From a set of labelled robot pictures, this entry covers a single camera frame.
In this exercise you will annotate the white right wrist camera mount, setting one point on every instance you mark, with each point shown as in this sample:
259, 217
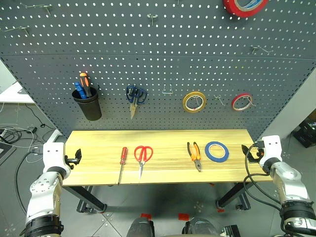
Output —
271, 148

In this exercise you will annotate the orange and black screwdriver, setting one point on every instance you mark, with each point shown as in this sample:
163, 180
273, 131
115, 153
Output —
85, 82

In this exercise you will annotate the grey metal pegboard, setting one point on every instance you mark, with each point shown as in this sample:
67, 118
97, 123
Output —
158, 61

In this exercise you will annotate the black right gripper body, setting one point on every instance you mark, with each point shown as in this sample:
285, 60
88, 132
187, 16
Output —
259, 150

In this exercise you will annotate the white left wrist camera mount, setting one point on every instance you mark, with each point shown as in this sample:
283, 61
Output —
53, 155

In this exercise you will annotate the black cup holder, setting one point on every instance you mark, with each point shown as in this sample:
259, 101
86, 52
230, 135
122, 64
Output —
90, 108

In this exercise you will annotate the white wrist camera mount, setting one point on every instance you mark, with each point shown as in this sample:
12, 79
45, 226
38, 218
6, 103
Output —
53, 155
271, 148

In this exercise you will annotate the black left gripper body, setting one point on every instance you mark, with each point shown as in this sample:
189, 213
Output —
68, 161

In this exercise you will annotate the small metal peg hook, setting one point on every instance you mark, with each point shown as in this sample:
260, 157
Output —
152, 17
219, 99

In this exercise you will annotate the large red tape roll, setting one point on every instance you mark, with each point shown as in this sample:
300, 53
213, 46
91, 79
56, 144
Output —
231, 8

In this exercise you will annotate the yellow tape roll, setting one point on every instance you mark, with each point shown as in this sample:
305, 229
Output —
184, 102

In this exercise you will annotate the long metal peg hook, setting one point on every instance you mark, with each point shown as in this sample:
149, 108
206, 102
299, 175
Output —
23, 29
47, 8
259, 48

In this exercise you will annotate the dark rounded shape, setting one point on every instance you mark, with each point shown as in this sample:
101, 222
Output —
201, 228
140, 228

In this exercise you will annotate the white side table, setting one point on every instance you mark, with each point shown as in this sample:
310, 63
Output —
14, 95

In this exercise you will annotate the thin red tape roll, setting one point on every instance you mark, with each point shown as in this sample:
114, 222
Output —
233, 104

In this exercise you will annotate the black box on floor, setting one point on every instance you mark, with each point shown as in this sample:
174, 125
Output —
306, 132

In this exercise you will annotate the blue tape roll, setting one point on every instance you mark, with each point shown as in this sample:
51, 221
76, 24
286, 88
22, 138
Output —
207, 153

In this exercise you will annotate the orange and black pliers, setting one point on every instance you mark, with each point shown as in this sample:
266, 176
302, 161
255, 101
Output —
196, 161

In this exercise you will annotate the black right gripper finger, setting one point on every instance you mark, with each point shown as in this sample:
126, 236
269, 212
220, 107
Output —
253, 158
245, 149

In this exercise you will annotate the black table leg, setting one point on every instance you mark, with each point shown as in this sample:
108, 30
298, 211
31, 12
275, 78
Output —
232, 196
85, 197

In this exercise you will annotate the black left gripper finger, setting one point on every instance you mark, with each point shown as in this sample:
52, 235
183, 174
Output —
78, 154
76, 161

